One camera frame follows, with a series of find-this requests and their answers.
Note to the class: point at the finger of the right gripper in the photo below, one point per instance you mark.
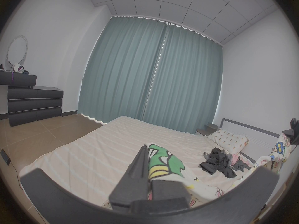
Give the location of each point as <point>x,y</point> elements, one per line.
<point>294,135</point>

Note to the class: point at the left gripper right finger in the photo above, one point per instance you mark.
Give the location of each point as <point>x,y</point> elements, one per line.
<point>170,192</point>

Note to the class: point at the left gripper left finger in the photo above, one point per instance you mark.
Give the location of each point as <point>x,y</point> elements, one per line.
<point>133,185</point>

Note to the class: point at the white printed pyjama top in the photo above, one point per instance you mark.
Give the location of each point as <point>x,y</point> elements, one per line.
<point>163,162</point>

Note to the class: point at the bed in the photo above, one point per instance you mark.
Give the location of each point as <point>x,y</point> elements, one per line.
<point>93,153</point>

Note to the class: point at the black garment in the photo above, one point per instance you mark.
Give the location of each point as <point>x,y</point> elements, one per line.
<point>217,162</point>

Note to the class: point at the dark grey garment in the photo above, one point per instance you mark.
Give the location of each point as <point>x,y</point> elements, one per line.
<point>243,166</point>

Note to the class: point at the pink garment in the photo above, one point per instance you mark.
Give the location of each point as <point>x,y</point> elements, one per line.
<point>237,159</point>

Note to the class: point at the white printed pillow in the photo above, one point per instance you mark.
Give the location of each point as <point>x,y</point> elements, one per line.
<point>227,139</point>

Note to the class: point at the grey bedside table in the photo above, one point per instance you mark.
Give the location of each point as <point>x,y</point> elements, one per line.
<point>203,131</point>

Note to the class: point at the dark grey chest of drawers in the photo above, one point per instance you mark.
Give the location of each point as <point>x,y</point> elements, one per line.
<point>35,106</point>

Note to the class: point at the black power adapter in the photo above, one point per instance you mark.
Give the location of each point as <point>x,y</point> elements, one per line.
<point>5,157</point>

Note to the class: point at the dark grey dressing table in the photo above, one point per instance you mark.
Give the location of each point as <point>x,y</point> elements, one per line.
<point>21,79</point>

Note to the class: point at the round white mirror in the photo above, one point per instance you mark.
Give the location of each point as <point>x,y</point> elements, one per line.
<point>17,50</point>

